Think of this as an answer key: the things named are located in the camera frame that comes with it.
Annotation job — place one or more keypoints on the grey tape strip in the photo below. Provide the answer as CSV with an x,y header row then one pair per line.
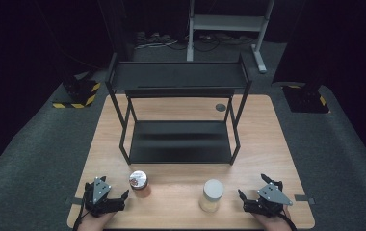
x,y
304,199
74,201

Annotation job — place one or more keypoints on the person's left hand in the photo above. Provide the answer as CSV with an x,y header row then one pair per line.
x,y
96,222

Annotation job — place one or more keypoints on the round grey table grommet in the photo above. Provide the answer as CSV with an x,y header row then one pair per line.
x,y
220,107

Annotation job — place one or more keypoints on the grey metal stand frame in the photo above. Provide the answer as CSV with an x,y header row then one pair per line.
x,y
227,24

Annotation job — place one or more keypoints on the pale jar white lid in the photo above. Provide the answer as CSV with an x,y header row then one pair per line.
x,y
212,194

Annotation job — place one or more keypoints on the black base yellow-black striped edge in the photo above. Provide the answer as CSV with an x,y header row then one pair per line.
x,y
304,97
78,93

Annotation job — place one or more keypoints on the red sauce jar silver lid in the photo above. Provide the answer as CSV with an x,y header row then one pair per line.
x,y
139,184

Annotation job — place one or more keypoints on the black metal two-tier shelf rack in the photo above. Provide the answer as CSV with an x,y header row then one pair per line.
x,y
179,109

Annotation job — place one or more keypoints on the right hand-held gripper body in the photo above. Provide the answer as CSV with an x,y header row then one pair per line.
x,y
272,195

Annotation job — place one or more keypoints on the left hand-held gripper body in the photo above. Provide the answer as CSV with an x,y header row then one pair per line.
x,y
100,192

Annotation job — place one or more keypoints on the person's right hand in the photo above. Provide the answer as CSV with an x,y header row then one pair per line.
x,y
272,222

